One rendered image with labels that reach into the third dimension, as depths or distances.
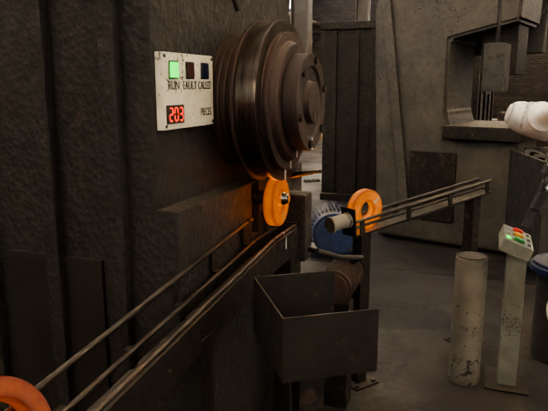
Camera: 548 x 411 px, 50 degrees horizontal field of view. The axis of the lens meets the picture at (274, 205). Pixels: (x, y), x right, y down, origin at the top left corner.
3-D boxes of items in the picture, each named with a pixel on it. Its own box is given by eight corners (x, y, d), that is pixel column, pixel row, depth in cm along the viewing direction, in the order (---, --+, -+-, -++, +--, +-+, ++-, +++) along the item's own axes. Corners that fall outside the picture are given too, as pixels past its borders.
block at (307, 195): (276, 259, 207) (276, 192, 202) (283, 254, 214) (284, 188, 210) (305, 262, 203) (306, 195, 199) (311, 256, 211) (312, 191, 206)
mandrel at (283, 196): (240, 189, 188) (239, 202, 188) (236, 187, 184) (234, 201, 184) (292, 192, 182) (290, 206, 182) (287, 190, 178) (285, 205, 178)
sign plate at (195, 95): (156, 130, 138) (153, 51, 134) (207, 123, 162) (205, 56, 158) (165, 130, 137) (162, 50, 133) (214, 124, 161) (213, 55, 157)
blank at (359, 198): (358, 236, 224) (364, 238, 222) (339, 208, 217) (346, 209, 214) (382, 208, 229) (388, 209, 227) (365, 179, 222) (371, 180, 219)
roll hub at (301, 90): (311, 54, 183) (310, 143, 189) (280, 51, 157) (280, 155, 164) (328, 54, 181) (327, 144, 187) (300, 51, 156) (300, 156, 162)
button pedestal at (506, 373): (483, 391, 227) (496, 237, 215) (484, 364, 249) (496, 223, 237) (528, 399, 222) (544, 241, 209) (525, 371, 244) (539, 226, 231)
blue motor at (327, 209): (310, 262, 391) (311, 212, 384) (306, 240, 447) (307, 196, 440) (356, 262, 391) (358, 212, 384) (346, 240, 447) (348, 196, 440)
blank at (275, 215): (258, 194, 172) (269, 195, 171) (275, 165, 184) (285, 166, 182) (267, 236, 181) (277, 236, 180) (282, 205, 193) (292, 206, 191)
